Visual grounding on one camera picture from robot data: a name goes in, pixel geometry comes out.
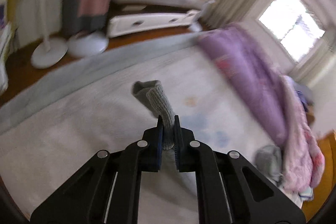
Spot wooden bed headboard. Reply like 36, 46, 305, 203
301, 131, 336, 222

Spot white round fan base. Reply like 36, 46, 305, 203
68, 31, 109, 59

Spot white drawer cabinet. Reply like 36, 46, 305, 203
106, 10, 200, 38

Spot purple floral quilt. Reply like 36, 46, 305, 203
198, 23, 325, 192

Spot white patterned bed sheet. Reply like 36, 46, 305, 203
1, 35, 276, 223

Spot window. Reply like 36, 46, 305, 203
258, 0, 325, 63

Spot green blue striped pillow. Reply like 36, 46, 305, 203
298, 186, 314, 202

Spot grey hooded sweatshirt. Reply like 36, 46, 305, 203
131, 80, 200, 224

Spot white grey printed sweatshirt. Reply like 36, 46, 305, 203
255, 145, 284, 187

